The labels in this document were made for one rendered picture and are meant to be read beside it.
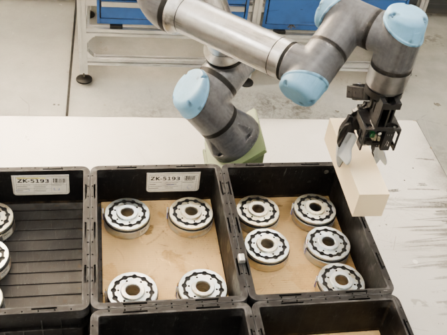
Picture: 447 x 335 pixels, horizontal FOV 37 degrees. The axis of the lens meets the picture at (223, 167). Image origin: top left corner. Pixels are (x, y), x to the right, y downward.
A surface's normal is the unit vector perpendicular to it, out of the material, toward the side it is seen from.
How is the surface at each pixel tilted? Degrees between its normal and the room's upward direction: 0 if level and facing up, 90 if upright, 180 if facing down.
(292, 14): 90
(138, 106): 0
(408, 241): 0
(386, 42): 87
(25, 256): 0
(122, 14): 90
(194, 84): 47
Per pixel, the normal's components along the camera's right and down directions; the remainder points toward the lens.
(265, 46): -0.39, -0.21
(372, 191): 0.11, -0.75
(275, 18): 0.12, 0.66
